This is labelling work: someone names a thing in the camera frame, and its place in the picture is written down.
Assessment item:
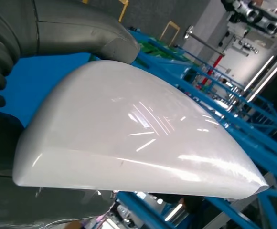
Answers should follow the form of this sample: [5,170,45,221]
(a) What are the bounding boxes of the silver robot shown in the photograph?
[221,0,277,35]

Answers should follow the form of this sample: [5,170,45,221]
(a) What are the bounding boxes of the green plastic crate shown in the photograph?
[139,39,191,64]

